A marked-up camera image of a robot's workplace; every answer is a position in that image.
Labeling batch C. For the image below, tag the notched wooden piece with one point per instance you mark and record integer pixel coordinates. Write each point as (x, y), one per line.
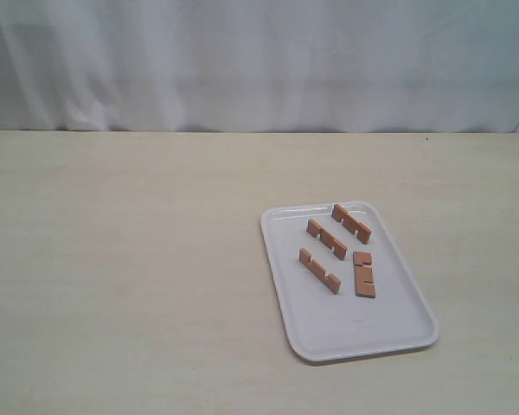
(364, 276)
(315, 230)
(353, 226)
(329, 280)

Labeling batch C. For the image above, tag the white plastic tray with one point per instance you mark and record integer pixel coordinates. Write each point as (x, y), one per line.
(323, 327)

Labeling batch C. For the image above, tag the white backdrop curtain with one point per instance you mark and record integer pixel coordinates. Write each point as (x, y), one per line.
(340, 66)

